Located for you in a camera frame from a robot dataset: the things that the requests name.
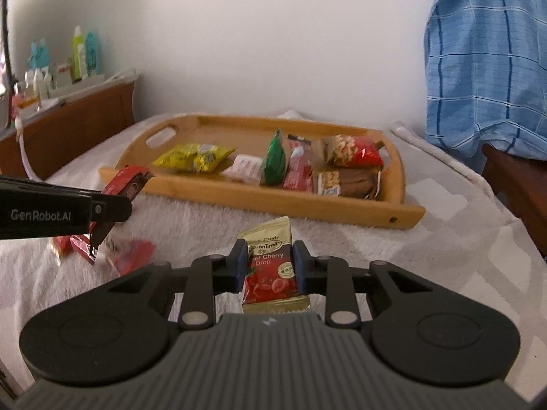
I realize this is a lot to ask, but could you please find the red white stick packet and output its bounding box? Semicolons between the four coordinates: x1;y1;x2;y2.
69;222;115;265

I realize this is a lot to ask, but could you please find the cherry drop candy packet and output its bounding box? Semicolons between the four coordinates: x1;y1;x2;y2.
238;217;310;315

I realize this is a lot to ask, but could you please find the yellow snack bag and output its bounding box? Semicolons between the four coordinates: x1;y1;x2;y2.
153;142;236;173

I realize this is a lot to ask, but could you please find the brown peanut snack bag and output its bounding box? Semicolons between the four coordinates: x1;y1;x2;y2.
317;168;382;200

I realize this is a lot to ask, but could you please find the red peanut bag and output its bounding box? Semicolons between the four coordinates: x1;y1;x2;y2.
320;134;384;168

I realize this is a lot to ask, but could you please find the pink white pastry packet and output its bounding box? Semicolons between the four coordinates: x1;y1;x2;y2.
221;154;263;186

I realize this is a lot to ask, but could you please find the long red snack bar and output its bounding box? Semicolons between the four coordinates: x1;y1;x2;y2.
282;134;313;193

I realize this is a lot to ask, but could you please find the green snack packet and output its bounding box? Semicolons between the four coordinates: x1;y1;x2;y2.
263;129;286;186

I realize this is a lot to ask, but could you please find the red toffee packet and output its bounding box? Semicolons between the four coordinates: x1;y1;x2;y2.
102;166;154;201

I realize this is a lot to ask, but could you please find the wooden side cabinet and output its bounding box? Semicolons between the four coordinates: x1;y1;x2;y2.
23;82;134;180

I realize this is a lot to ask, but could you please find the grey patterned towel blanket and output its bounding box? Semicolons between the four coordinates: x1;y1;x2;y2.
1;140;546;399

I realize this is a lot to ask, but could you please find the white organizer tray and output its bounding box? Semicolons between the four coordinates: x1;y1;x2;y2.
48;74;106;100

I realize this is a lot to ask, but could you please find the blue bottle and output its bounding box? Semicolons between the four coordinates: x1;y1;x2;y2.
28;38;50;70

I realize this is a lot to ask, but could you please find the green lotion bottle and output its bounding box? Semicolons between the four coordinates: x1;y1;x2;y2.
72;25;88;82

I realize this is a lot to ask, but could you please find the teal lotion bottle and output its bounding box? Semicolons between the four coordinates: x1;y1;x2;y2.
85;31;100;76

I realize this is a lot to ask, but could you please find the dark wooden chair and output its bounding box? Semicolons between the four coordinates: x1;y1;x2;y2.
481;145;547;257

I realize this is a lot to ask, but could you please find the bamboo serving tray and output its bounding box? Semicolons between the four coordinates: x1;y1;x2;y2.
99;114;426;230

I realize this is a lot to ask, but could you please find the blue plaid cloth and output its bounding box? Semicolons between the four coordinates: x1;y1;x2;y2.
425;0;546;160

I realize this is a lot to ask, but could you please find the white cable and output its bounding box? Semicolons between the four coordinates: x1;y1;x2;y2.
14;115;44;181

